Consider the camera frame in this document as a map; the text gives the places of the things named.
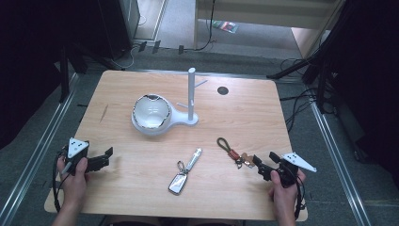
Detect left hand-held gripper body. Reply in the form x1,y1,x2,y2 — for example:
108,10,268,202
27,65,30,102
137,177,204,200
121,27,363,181
62,137,90,176

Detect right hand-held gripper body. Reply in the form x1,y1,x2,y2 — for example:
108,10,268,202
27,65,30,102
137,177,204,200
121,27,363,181
270,152,317,189

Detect dark braided keychain brown leather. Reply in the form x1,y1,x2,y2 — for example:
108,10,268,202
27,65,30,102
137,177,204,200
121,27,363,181
215,137,256,170

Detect silver car key with strap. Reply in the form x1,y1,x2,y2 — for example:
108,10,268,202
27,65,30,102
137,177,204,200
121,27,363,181
168,147,203,197

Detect white key stand with tray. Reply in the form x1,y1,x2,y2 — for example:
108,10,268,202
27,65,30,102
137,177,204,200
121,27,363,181
130,67,209,137

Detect person's right hand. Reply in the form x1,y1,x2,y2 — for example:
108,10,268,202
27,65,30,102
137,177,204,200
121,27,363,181
268,169,307,217

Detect person's left hand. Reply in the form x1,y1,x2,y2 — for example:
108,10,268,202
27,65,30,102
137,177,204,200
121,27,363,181
56,155,89,205

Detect white bowl with dark rim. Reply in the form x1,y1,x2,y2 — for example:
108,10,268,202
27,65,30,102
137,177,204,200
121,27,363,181
132,93,173,130

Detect black stand legs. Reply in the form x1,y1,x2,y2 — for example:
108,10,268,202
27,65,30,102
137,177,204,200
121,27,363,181
265,0,356,115

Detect dark cabinet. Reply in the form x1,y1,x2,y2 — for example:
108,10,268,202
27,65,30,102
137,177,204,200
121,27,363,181
97,0,141,61

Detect colourful packet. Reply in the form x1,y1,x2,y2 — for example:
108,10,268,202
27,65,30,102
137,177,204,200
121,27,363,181
212,20,240,34

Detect light wooden furniture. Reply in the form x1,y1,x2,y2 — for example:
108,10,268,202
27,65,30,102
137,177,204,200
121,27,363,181
193,0,346,59

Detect right hand-held gripper cable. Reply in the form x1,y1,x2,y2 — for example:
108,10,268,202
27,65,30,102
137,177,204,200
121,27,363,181
293,173,308,220

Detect hand-held gripper cable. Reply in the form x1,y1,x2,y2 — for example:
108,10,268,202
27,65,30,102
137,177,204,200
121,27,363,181
52,150,69,214
293,173,308,220

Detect metal floor rail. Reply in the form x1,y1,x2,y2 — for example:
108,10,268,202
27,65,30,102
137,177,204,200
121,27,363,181
309,100,374,226
0,73,80,226

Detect left hand-held gripper cable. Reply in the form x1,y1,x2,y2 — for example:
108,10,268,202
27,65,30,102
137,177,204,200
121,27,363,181
52,150,69,214

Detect black floor cables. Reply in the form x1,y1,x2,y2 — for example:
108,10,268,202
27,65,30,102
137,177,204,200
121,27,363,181
278,56,318,134

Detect black upright post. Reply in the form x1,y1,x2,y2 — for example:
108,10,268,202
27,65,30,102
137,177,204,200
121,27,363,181
58,46,71,104

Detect white floor cable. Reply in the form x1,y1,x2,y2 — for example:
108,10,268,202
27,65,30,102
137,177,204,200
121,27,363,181
110,46,140,71

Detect black hanging cable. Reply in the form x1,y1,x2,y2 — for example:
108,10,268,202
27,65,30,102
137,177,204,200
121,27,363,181
183,0,218,53

